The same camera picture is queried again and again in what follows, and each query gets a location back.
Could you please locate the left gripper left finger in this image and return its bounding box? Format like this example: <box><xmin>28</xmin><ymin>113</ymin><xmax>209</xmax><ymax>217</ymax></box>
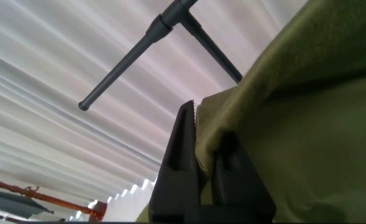
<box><xmin>148</xmin><ymin>100</ymin><xmax>207</xmax><ymax>223</ymax></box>

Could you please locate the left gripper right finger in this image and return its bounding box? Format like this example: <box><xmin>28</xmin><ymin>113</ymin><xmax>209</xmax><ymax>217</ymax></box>
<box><xmin>211</xmin><ymin>132</ymin><xmax>277</xmax><ymax>223</ymax></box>

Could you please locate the green garment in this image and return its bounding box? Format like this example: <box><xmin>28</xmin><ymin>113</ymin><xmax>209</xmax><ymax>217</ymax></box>
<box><xmin>135</xmin><ymin>0</ymin><xmax>366</xmax><ymax>223</ymax></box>

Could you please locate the black clothes rack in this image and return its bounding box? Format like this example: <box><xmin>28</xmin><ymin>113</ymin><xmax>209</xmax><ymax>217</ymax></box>
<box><xmin>78</xmin><ymin>0</ymin><xmax>244</xmax><ymax>112</ymax></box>

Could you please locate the red round stand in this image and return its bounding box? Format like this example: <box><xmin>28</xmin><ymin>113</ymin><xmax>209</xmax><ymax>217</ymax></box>
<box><xmin>0</xmin><ymin>176</ymin><xmax>108</xmax><ymax>222</ymax></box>

